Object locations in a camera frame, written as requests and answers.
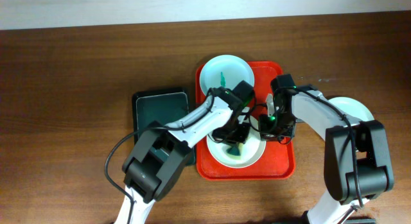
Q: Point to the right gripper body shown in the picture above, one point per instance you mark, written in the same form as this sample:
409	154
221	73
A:
279	128

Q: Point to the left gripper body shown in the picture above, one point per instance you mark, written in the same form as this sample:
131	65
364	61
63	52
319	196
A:
236	133

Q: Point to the green and yellow sponge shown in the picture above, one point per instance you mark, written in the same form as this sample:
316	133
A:
233	149

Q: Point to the white plate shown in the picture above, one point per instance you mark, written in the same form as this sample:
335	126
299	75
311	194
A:
250	152

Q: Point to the mint green plate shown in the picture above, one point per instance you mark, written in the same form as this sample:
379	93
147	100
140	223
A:
353	108

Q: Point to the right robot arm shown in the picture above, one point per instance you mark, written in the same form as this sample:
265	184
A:
357	164

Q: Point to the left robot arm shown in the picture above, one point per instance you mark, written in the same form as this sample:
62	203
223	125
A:
161	152

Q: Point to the red plastic serving tray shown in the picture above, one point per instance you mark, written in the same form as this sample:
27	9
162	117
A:
277	161

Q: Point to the black rectangular tray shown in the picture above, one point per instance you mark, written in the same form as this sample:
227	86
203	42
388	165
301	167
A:
162	105

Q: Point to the light blue plate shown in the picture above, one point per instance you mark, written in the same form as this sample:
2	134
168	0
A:
225	71

